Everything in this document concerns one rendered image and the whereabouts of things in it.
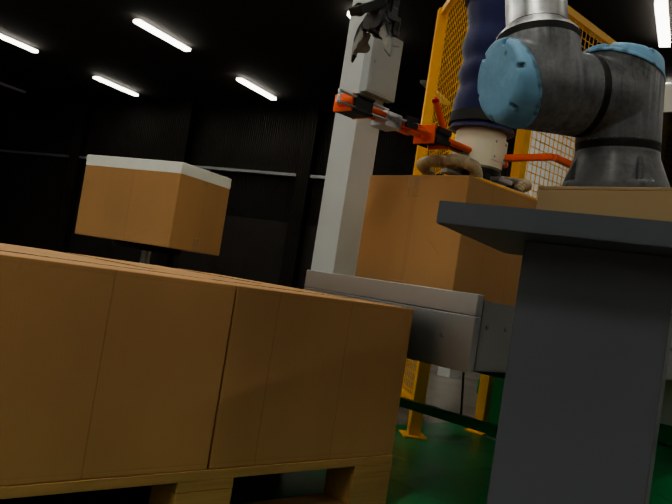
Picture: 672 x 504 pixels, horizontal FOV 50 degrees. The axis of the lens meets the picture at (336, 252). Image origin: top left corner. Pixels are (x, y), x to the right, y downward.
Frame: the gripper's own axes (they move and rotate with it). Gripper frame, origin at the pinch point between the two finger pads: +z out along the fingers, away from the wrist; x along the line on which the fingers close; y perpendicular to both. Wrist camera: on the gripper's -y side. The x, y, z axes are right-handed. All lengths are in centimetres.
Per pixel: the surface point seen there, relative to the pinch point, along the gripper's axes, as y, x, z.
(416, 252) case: 30, -3, 51
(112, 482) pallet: -68, -19, 108
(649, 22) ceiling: 624, 218, -274
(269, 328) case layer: -35, -18, 76
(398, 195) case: 29.6, 7.9, 33.6
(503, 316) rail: 34, -34, 66
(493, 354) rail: 32, -34, 77
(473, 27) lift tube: 49, 4, -28
